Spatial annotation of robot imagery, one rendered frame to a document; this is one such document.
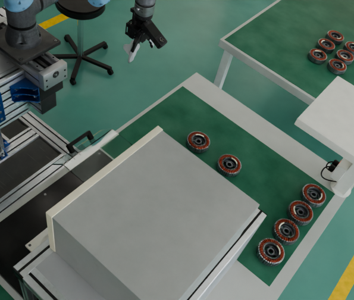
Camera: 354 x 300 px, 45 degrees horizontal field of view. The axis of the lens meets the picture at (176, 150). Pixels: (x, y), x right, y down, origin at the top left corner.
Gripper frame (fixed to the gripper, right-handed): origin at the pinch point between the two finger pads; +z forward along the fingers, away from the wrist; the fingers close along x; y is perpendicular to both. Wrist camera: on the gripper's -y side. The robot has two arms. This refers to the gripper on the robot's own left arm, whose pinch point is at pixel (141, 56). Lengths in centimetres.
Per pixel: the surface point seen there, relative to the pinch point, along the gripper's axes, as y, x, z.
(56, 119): 76, -17, 115
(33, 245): -17, 75, 37
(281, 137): -59, -47, 40
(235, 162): -51, -14, 37
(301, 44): -30, -127, 40
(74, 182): -7, 45, 38
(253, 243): -79, 14, 40
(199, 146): -34, -8, 36
